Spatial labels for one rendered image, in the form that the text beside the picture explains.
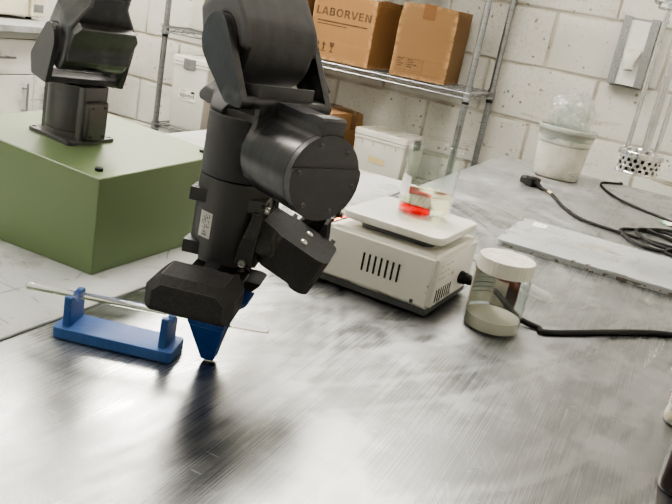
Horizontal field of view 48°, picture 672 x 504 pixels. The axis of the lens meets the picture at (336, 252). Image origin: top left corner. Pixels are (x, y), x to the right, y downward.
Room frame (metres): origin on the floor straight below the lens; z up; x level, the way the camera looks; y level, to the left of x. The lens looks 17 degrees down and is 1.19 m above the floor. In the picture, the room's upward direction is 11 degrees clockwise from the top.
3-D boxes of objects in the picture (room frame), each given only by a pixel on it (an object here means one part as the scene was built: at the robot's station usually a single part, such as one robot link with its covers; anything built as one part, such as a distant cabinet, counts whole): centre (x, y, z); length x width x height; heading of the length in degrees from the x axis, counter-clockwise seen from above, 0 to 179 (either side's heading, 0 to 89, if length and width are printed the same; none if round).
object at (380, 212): (0.82, -0.08, 0.98); 0.12 x 0.12 x 0.01; 64
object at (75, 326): (0.56, 0.16, 0.92); 0.10 x 0.03 x 0.04; 86
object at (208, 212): (0.55, 0.08, 1.02); 0.19 x 0.06 x 0.08; 176
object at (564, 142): (1.88, -0.50, 1.01); 0.14 x 0.14 x 0.21
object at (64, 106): (0.81, 0.31, 1.04); 0.07 x 0.07 x 0.06; 63
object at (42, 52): (0.81, 0.30, 1.10); 0.09 x 0.07 x 0.06; 131
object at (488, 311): (0.75, -0.18, 0.94); 0.06 x 0.06 x 0.08
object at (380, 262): (0.83, -0.05, 0.94); 0.22 x 0.13 x 0.08; 64
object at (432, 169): (0.82, -0.09, 1.03); 0.07 x 0.06 x 0.08; 159
